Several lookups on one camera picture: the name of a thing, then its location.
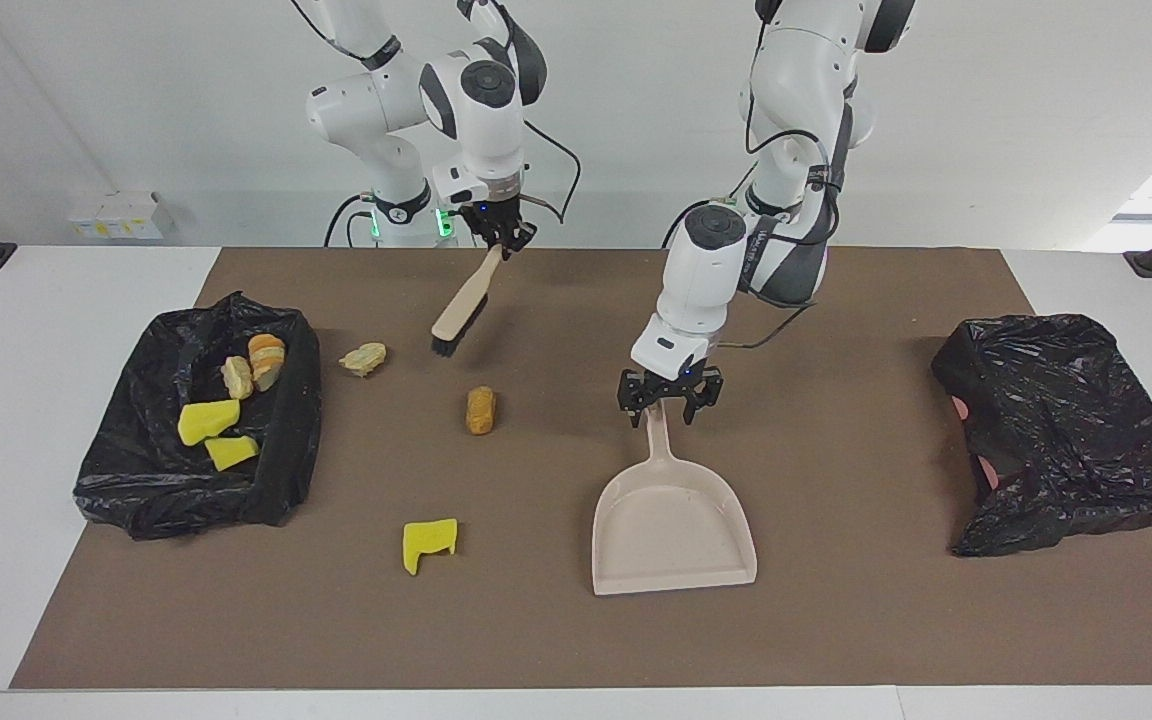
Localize wooden brush black bristles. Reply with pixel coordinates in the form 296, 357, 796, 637
429, 244, 508, 360

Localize beige plastic dustpan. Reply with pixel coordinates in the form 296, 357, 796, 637
591, 400, 759, 598

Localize pale crinkled bread piece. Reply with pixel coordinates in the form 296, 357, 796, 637
338, 341, 388, 379

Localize notched yellow sponge piece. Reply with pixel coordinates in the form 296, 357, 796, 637
402, 517, 459, 577

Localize orange striped bread slice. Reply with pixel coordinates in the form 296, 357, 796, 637
247, 333, 288, 392

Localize pale bread chunk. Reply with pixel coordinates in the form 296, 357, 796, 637
220, 355, 256, 402

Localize small yellow sponge wedge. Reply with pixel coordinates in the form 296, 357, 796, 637
205, 434, 261, 472

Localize large yellow sponge wedge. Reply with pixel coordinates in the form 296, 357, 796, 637
177, 399, 243, 447

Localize black bag over pink bin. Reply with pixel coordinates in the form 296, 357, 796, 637
930, 313, 1152, 558

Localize black trash bag bin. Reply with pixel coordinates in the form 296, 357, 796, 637
73, 291, 323, 542

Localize brown table mat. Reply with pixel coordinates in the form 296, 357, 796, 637
10, 246, 1152, 690

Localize white cardboard boxes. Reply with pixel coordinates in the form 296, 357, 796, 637
67, 191, 176, 242

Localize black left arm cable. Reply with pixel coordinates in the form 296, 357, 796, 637
716, 125, 842, 351

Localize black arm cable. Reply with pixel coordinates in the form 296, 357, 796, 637
288, 0, 583, 227
716, 125, 842, 351

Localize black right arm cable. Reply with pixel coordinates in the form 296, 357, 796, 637
288, 0, 583, 227

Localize black left base cable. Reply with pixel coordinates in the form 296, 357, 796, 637
663, 198, 697, 249

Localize black base cable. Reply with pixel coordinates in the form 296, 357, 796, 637
324, 195, 377, 249
663, 198, 697, 249

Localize black right base cable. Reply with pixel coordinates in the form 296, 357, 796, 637
324, 195, 377, 249

